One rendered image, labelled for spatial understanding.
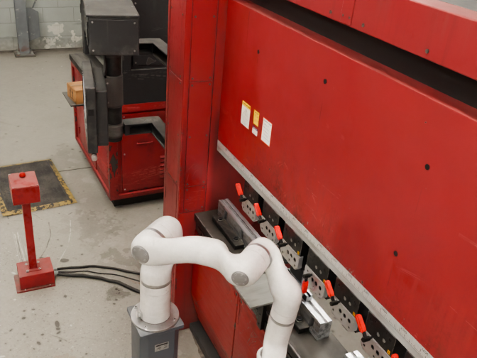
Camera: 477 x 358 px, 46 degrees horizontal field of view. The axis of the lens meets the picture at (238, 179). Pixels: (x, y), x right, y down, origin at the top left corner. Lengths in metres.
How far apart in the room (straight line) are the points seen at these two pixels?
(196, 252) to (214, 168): 1.19
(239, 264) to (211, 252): 0.14
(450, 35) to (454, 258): 0.62
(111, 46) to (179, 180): 0.79
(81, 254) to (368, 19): 3.07
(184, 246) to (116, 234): 2.60
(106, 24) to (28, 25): 6.18
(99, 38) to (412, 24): 1.59
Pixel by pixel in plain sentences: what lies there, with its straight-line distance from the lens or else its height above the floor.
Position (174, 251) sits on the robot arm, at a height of 1.40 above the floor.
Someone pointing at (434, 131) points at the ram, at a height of 1.98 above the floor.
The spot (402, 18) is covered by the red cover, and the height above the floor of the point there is 2.24.
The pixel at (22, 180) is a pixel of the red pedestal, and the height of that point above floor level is 0.80.
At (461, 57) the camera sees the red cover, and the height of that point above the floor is 2.20.
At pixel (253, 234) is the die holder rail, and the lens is 2.86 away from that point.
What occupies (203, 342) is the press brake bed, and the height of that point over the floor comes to 0.05.
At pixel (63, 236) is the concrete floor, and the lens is 4.56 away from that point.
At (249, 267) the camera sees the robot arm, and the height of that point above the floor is 1.46.
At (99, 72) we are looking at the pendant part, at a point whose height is 1.57.
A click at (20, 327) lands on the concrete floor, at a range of 3.82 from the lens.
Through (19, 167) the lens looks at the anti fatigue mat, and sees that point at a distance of 5.60.
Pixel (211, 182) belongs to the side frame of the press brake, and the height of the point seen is 1.06.
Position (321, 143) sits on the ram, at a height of 1.71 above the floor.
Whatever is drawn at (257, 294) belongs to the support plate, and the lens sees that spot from 2.44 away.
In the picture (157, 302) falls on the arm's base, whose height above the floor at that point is 1.12.
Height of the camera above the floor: 2.55
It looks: 28 degrees down
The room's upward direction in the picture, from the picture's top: 6 degrees clockwise
